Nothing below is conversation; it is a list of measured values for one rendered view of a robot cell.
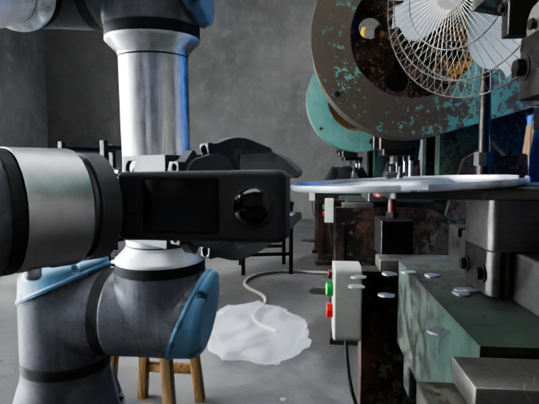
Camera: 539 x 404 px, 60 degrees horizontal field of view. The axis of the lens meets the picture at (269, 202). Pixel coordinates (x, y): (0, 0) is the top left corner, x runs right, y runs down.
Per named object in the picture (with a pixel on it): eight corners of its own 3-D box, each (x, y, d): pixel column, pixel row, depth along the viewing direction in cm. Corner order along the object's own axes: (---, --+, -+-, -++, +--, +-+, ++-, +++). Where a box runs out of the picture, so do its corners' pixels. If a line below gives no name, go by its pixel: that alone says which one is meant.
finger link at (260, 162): (261, 143, 48) (190, 156, 41) (307, 142, 44) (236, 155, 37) (265, 174, 48) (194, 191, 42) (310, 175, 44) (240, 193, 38)
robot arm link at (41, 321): (51, 336, 71) (48, 248, 70) (135, 340, 69) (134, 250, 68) (-4, 369, 59) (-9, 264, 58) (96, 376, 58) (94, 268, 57)
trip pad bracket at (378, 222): (379, 317, 89) (381, 215, 87) (373, 303, 98) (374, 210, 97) (411, 318, 88) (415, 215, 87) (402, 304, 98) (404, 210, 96)
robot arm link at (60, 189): (26, 144, 25) (32, 296, 25) (107, 147, 28) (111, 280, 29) (-19, 148, 30) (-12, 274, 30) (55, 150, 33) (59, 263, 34)
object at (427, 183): (305, 185, 78) (305, 180, 78) (491, 178, 72) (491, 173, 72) (273, 196, 49) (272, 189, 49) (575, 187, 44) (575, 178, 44)
